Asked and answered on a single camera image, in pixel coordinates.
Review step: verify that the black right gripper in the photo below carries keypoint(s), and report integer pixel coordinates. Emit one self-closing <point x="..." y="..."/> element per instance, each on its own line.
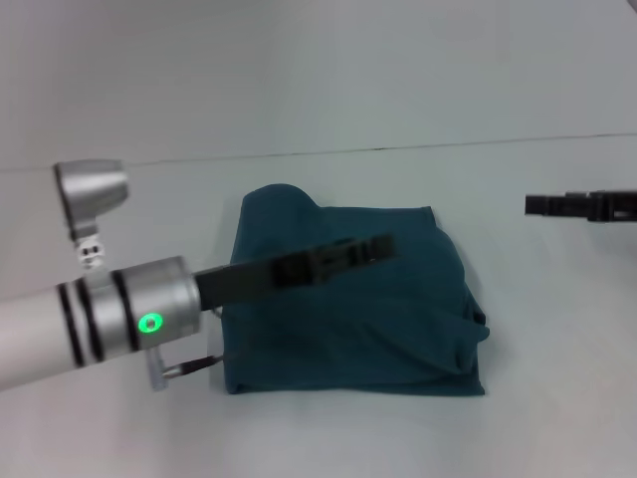
<point x="614" y="206"/>

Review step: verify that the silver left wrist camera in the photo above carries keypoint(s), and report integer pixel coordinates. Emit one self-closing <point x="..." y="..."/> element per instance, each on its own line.
<point x="92" y="199"/>

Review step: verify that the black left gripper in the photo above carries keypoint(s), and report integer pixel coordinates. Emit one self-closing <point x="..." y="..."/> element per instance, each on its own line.
<point x="234" y="284"/>

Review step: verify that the teal t-shirt with FREE print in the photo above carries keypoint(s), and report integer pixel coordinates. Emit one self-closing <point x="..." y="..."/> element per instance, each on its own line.
<point x="358" y="323"/>

